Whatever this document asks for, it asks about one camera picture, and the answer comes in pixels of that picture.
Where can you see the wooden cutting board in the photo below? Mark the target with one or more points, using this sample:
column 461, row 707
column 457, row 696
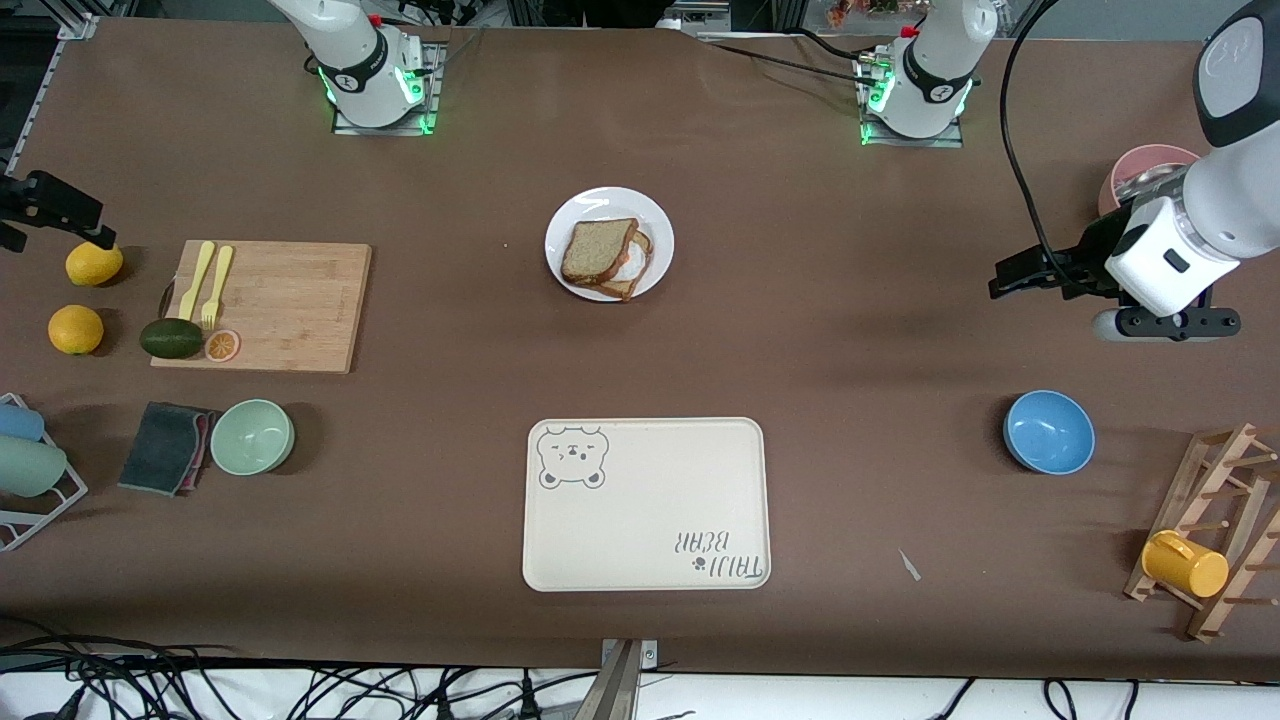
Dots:
column 290, row 305

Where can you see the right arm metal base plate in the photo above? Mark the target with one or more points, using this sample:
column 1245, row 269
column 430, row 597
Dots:
column 380, row 130

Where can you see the small white tape scrap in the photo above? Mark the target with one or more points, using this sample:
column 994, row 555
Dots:
column 909, row 565

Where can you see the fried egg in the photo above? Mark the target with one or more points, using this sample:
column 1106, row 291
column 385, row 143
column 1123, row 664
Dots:
column 630, row 265

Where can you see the yellow plastic knife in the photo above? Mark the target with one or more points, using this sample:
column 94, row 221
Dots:
column 195, row 285

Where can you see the pale green bowl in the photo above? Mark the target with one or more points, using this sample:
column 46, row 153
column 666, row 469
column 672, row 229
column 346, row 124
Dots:
column 252, row 438

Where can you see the metal table edge bracket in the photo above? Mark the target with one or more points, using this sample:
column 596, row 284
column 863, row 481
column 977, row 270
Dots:
column 622, row 685

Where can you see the lower yellow lemon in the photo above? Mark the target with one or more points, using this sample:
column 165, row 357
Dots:
column 76, row 330

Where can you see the plain brown bread slice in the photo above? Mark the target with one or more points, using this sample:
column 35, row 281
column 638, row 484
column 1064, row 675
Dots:
column 598, row 250

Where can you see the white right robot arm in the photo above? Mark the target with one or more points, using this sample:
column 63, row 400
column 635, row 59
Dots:
column 350, row 60

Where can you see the blue bowl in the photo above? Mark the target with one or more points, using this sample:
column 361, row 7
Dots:
column 1048, row 432

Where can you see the pale green cup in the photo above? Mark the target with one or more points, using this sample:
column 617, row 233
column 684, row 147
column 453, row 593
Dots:
column 28, row 467

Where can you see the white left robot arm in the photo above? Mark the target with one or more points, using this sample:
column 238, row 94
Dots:
column 1230, row 200

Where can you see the yellow mug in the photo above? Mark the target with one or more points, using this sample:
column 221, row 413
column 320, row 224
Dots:
column 1185, row 565

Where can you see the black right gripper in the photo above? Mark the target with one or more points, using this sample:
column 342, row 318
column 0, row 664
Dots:
column 45, row 201

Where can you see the toast slice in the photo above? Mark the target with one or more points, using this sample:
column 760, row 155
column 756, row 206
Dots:
column 625, row 288

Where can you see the cream bear print tray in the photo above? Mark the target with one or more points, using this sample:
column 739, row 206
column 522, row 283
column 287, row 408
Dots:
column 645, row 510

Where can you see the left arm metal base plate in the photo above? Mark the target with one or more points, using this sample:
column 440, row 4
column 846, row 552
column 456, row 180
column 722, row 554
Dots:
column 910, row 143

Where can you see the orange slice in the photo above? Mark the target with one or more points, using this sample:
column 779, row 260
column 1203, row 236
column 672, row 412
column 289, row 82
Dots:
column 222, row 346

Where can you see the wooden mug rack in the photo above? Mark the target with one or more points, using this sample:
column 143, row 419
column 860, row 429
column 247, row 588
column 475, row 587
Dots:
column 1215, row 470

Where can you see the yellow plastic fork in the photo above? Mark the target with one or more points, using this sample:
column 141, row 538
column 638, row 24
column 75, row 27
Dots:
column 216, row 285

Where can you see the dark grey folded cloth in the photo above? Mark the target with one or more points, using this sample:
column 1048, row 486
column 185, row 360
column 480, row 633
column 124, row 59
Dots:
column 160, row 448

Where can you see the light blue cup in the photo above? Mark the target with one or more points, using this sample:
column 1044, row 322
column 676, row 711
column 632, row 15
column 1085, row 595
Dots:
column 18, row 422

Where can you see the white round plate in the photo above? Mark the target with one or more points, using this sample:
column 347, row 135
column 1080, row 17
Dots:
column 575, row 205

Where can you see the aluminium frame corner bracket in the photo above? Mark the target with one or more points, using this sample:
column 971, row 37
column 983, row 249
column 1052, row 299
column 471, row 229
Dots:
column 78, row 25

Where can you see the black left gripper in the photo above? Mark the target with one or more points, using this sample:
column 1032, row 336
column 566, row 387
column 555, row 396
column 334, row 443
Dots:
column 1088, row 252

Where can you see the yellow lemon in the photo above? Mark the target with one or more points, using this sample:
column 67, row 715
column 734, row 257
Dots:
column 94, row 265
column 76, row 330

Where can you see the pink bowl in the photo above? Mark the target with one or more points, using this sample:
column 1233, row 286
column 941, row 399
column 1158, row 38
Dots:
column 1140, row 157

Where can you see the shiny metal ladle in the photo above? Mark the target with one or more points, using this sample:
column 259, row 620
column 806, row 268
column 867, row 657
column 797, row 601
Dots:
column 1150, row 182

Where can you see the green avocado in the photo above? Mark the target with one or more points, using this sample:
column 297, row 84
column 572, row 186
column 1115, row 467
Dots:
column 170, row 338

